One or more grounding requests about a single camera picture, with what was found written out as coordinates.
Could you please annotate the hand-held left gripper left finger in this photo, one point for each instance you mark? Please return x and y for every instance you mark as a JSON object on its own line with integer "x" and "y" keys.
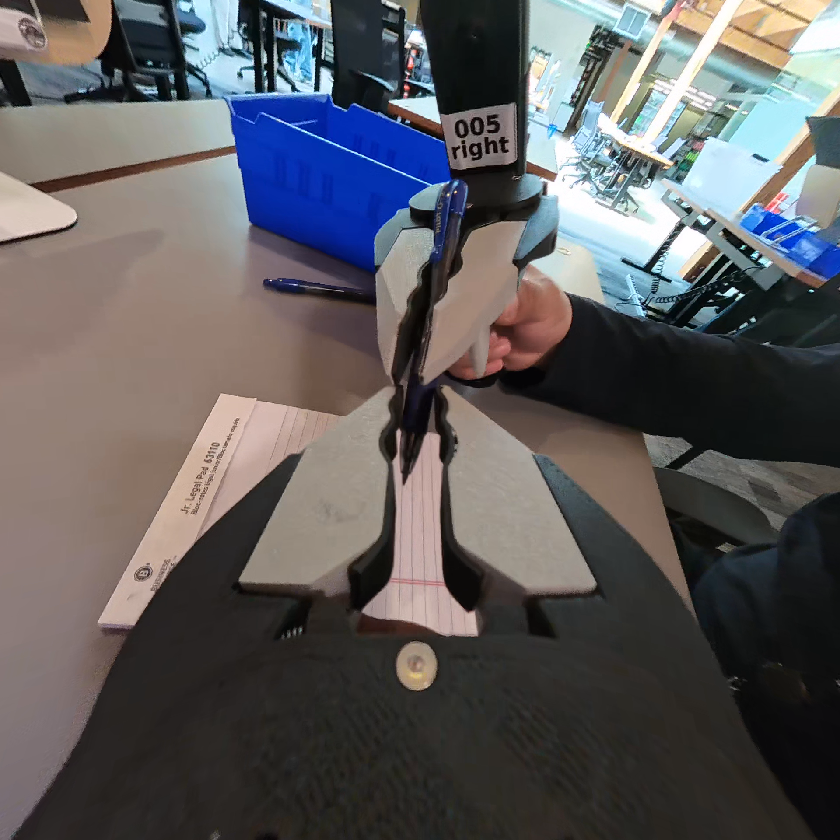
{"x": 308, "y": 518}

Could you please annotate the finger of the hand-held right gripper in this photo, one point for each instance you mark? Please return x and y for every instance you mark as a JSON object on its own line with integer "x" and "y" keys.
{"x": 397, "y": 289}
{"x": 482, "y": 282}

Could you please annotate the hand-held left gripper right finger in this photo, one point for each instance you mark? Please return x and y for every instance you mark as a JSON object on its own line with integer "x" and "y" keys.
{"x": 512, "y": 518}

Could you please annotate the blue ballpoint pen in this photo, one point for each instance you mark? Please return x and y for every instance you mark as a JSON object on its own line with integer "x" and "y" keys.
{"x": 446, "y": 229}
{"x": 308, "y": 287}

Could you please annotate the white lined legal pad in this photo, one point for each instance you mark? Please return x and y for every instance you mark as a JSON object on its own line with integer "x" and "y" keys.
{"x": 197, "y": 499}

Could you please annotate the person's right forearm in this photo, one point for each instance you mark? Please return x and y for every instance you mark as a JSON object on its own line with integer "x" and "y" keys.
{"x": 689, "y": 387}

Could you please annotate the grey desk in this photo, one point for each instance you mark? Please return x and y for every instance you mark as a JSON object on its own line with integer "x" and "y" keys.
{"x": 164, "y": 315}

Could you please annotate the beige desk with brown edge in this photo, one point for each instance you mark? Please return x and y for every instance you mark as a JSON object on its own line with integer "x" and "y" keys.
{"x": 98, "y": 138}

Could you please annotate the person's right hand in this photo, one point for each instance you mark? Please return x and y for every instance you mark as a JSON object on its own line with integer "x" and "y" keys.
{"x": 535, "y": 321}

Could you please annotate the black chair back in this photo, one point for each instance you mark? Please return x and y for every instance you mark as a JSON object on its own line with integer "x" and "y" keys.
{"x": 367, "y": 52}

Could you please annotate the blue plastic bin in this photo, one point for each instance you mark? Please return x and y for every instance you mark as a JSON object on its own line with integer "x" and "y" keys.
{"x": 315, "y": 177}

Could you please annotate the pale grey chair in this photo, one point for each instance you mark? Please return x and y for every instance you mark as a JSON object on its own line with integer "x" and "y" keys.
{"x": 715, "y": 505}

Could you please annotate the wooden background table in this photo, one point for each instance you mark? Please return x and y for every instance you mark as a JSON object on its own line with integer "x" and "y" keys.
{"x": 728, "y": 229}

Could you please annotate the white box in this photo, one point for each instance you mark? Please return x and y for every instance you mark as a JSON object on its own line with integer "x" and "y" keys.
{"x": 728, "y": 170}

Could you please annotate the person's dark clothed torso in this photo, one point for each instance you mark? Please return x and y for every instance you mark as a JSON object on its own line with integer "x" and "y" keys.
{"x": 774, "y": 643}

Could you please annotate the small blue storage bins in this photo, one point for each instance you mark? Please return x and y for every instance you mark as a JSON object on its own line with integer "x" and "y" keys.
{"x": 794, "y": 239}

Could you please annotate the black office chair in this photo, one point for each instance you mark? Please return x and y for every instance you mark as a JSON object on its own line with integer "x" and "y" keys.
{"x": 151, "y": 39}

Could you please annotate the white monitor base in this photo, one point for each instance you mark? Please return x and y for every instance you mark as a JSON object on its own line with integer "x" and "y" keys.
{"x": 26, "y": 210}

